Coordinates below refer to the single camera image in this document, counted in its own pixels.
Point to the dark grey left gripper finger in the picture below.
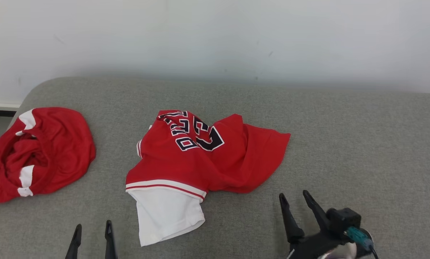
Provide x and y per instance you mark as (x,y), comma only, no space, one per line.
(109,244)
(74,244)

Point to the grey fabric sofa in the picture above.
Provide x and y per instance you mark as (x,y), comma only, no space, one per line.
(344,144)

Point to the red jersey with white sleeves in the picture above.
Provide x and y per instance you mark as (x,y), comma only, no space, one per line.
(179,165)

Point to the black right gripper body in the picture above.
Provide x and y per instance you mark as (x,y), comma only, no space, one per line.
(315,248)

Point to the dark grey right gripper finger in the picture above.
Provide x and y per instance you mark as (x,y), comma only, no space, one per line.
(292,225)
(317,212)

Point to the red shorts with white patches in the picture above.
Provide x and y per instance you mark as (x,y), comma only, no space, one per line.
(60,151)

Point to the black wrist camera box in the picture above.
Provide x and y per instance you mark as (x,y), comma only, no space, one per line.
(342,217)

